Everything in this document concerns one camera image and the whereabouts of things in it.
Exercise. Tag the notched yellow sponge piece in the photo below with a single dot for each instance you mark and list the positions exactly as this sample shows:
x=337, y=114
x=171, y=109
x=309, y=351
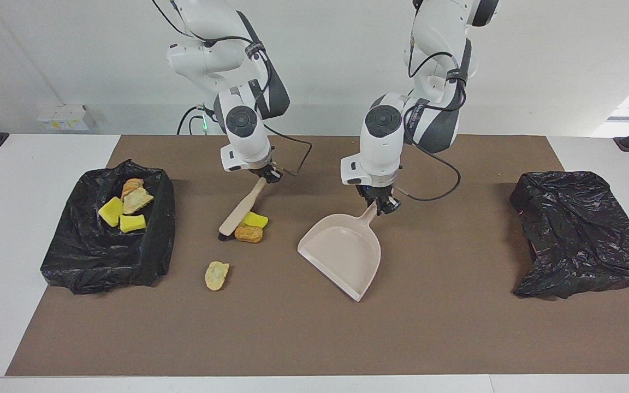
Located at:
x=256, y=220

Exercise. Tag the beige plastic dustpan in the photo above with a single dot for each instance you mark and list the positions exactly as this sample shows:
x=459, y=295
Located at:
x=342, y=251

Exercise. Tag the black bag lined trash bin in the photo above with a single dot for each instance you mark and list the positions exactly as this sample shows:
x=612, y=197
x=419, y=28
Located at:
x=576, y=234
x=101, y=256

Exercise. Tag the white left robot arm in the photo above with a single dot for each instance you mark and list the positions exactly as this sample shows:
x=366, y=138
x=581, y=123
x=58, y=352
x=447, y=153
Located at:
x=383, y=142

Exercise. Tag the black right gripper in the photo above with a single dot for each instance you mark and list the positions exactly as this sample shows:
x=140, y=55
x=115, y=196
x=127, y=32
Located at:
x=265, y=170

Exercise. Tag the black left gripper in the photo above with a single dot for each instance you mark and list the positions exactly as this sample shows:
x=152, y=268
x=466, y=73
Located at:
x=378, y=192

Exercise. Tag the small yellow sponge wedge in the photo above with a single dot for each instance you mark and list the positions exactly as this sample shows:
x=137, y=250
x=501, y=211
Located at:
x=132, y=224

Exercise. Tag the white wall socket box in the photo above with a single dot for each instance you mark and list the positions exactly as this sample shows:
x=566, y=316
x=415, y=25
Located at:
x=66, y=117

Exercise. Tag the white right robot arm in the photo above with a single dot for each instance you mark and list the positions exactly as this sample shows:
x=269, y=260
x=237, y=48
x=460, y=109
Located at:
x=243, y=136

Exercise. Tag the pale bread piece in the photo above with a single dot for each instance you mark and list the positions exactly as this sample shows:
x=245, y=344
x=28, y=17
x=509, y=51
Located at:
x=137, y=201

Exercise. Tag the pale lumpy food piece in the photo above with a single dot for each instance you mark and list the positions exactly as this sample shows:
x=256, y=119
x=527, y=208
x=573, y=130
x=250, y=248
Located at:
x=216, y=276

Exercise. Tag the brown fried nugget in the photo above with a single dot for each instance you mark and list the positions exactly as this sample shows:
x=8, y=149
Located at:
x=249, y=234

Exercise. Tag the large yellow sponge chunk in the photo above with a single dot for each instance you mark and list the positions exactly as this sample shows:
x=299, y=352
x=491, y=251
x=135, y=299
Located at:
x=111, y=212

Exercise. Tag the striped tan bread piece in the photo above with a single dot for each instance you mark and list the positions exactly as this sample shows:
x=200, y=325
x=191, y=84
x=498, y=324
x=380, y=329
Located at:
x=131, y=184

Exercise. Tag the beige brush with black bristles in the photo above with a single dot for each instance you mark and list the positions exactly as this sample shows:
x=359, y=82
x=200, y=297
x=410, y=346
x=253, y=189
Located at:
x=241, y=210

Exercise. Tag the brown table mat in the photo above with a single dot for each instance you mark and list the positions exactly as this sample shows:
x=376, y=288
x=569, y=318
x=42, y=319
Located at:
x=292, y=338

